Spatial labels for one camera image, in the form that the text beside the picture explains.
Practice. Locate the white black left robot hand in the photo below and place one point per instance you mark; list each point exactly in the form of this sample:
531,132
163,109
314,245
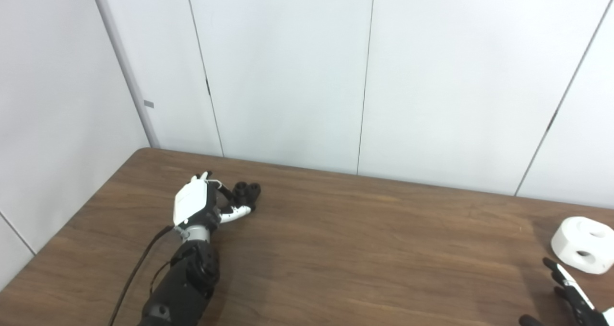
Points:
192,203

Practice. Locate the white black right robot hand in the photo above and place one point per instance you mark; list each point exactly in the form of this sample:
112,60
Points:
575,297

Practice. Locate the black flanged holder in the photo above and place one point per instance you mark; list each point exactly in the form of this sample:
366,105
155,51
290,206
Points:
247,196

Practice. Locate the round white plastic piece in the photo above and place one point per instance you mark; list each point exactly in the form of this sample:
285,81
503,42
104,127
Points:
583,242

